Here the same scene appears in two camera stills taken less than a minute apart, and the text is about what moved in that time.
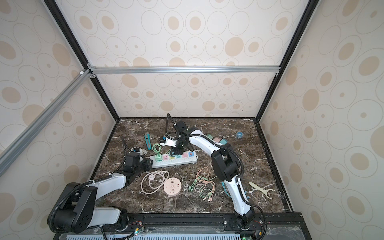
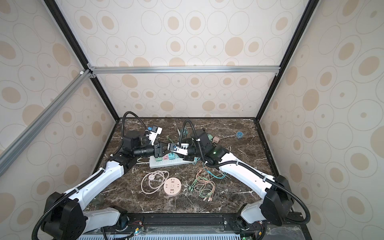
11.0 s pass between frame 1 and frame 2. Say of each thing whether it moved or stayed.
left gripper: moved
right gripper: moved
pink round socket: stayed
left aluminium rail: stayed
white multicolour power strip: stayed
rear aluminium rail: stayed
